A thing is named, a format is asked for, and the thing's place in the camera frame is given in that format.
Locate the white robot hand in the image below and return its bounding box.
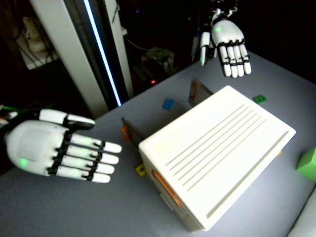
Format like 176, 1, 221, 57
198, 19, 252, 79
4, 108, 123, 184

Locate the large light green cube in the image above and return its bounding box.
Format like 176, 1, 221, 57
296, 146, 316, 183

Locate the small yellow block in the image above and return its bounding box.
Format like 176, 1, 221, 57
135, 163, 147, 176

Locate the white pillar with light strip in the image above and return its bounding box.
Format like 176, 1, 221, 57
29, 0, 135, 118

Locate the small blue block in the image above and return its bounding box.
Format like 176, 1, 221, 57
162, 98, 175, 110

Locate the white appliance with yellow window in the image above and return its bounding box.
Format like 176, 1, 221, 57
138, 85, 296, 233

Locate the white rounded panel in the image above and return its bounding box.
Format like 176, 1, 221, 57
286, 195, 316, 237

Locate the white box with cables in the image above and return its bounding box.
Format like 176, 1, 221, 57
16, 16, 60, 71

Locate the grey cable bundle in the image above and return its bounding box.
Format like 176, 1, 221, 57
191, 32, 202, 64

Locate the green electronics device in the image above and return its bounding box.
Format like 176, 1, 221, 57
142, 48, 178, 75

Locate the grey table cloth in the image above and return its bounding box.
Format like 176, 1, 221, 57
0, 50, 316, 237

